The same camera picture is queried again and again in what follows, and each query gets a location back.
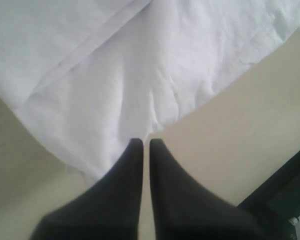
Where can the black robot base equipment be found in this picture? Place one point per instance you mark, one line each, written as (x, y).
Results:
(275, 204)

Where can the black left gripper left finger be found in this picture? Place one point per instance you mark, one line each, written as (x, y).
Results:
(109, 210)

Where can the white t-shirt with red logo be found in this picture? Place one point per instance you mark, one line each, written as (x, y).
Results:
(86, 76)

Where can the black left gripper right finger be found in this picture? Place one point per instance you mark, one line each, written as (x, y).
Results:
(185, 210)

